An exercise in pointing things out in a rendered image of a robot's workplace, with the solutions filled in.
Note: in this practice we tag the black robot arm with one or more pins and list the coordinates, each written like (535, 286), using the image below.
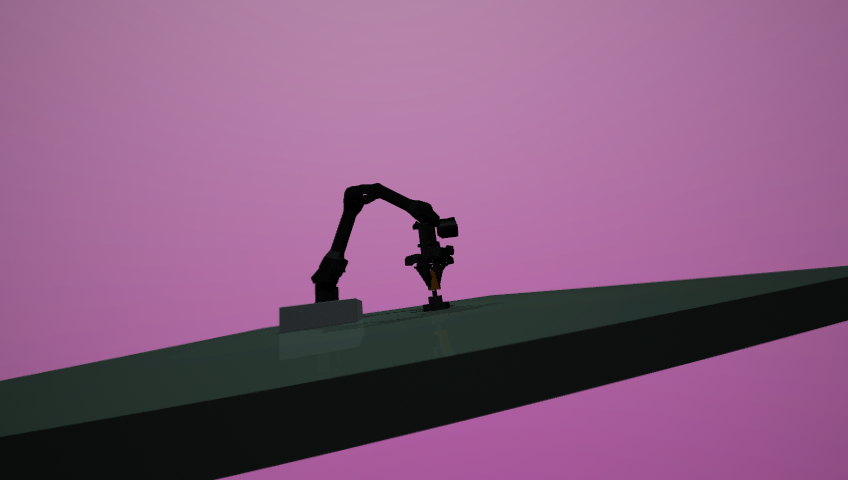
(333, 264)

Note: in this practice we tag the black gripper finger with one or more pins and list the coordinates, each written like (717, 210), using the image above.
(424, 271)
(440, 268)

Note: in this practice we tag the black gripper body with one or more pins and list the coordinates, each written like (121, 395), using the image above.
(421, 259)

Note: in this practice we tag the orange knob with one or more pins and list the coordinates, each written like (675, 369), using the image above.
(435, 280)

